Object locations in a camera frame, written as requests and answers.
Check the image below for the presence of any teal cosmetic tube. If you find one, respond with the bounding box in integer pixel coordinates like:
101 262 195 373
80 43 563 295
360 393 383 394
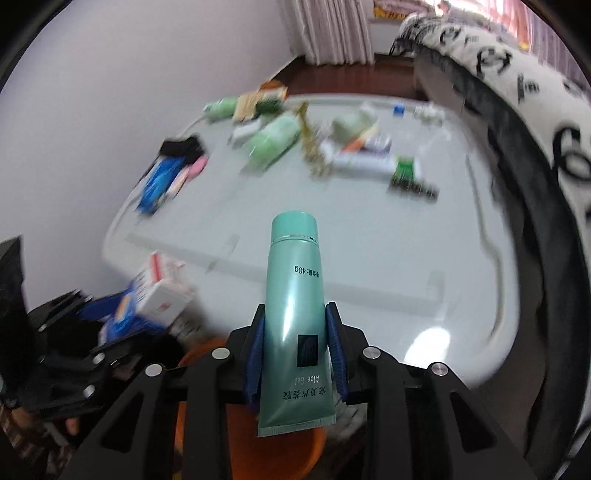
257 211 335 437

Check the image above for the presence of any blue white medicine box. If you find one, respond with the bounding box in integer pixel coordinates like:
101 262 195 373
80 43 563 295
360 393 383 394
79 251 194 345

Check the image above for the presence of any orange trash bin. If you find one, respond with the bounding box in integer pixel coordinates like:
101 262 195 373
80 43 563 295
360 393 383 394
174 336 329 480

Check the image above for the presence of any pink white lip balm tube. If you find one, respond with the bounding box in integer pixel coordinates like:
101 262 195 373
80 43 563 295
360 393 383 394
163 166 190 201

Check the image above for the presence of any dark green sachet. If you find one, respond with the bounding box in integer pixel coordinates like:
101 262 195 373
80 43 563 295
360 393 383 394
390 157 439 202

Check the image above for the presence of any pink oval device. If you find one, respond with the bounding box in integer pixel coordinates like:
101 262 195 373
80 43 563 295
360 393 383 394
187 155 208 180

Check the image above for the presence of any white green toothpaste box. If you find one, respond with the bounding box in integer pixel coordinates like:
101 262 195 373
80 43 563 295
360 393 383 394
320 141 424 180

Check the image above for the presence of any yellow transparent hair claw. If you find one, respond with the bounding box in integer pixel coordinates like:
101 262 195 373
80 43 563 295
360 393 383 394
295 102 331 177

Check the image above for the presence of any blue wet wipes pack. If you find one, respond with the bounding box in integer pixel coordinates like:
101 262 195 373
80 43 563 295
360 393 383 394
136 157 184 215

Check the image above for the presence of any black sock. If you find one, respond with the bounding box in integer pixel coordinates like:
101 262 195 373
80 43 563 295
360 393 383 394
159 135 205 158

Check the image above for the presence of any light green pouch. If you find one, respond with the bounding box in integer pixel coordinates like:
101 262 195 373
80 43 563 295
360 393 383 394
243 112 301 171

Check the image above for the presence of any light green tissue pack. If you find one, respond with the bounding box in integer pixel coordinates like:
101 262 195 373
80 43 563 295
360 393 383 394
202 97 238 122

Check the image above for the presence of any beige paper box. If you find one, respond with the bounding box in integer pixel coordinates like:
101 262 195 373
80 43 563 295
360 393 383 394
232 87 287 123

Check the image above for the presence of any small blue toy block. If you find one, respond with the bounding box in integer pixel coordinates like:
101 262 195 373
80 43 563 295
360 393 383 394
393 105 406 116

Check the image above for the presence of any crumpled white tissue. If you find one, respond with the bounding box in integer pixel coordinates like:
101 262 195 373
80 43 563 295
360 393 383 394
413 103 447 125

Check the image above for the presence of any black white logo blanket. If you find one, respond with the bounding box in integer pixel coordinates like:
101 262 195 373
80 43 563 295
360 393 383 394
394 13 590 479

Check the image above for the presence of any pink curtain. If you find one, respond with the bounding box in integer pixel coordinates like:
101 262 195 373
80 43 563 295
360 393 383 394
277 0 375 66

